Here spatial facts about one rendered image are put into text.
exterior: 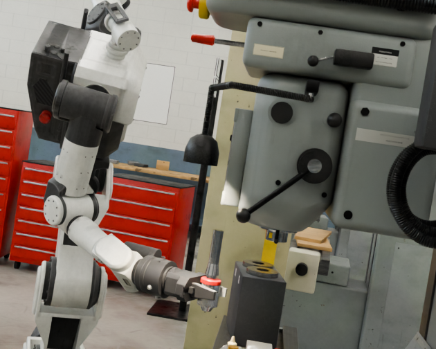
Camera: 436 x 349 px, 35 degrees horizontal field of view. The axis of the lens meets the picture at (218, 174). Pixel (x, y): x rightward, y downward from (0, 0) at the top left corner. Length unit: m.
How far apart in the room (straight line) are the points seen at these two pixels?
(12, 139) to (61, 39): 4.60
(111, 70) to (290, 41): 0.64
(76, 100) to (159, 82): 8.97
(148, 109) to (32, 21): 2.27
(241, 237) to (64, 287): 1.39
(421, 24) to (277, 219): 0.48
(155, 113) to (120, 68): 8.79
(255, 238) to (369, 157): 1.91
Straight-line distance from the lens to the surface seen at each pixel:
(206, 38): 1.62
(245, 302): 1.87
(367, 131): 1.39
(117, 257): 1.66
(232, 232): 3.25
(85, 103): 1.75
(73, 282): 2.03
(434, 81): 1.16
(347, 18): 1.40
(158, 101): 10.69
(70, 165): 1.80
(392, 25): 1.41
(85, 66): 1.88
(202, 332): 3.36
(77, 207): 1.83
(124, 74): 1.88
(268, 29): 1.40
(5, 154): 6.57
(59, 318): 2.13
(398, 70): 1.41
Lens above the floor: 1.48
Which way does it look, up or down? 3 degrees down
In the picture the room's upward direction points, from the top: 9 degrees clockwise
